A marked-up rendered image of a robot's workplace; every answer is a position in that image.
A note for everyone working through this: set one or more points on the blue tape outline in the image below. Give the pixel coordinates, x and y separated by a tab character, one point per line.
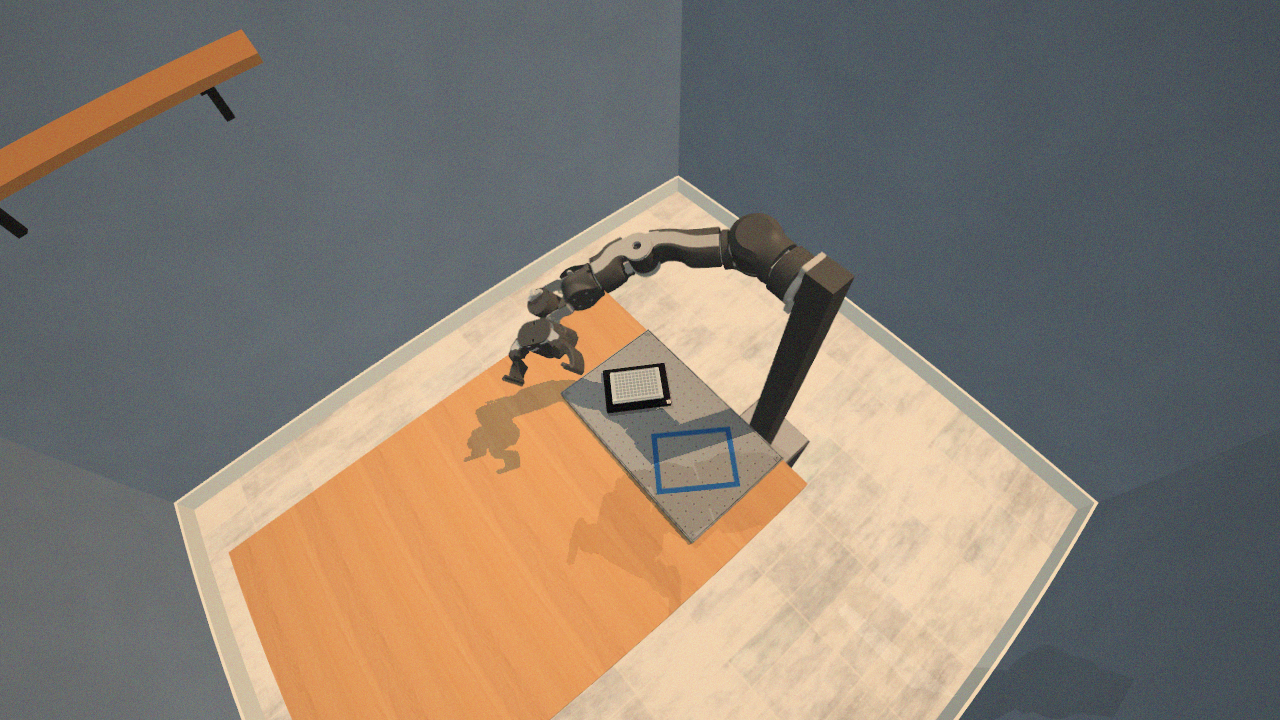
736	482

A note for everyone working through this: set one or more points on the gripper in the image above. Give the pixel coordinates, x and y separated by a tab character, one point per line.
538	337

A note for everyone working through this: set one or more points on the black rectangular frame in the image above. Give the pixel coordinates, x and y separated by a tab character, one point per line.
611	408

